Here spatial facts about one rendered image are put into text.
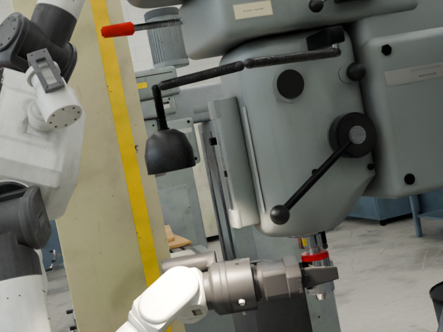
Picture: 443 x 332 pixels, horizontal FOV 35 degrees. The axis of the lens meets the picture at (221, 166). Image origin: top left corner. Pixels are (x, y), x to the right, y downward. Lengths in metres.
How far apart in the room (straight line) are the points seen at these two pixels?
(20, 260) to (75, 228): 1.64
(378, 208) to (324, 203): 7.39
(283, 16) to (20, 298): 0.60
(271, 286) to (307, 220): 0.13
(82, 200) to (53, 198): 1.51
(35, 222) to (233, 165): 0.34
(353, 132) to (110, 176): 1.86
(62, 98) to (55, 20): 0.30
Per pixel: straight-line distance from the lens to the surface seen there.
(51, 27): 1.49
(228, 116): 1.12
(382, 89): 1.12
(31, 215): 1.18
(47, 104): 1.24
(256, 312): 1.49
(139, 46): 10.39
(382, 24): 1.14
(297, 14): 1.07
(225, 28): 1.03
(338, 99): 1.11
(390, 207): 8.56
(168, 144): 1.00
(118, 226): 2.84
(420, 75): 1.15
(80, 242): 2.83
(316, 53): 1.00
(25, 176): 1.28
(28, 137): 1.31
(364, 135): 1.08
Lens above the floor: 1.50
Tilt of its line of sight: 3 degrees down
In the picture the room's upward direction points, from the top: 11 degrees counter-clockwise
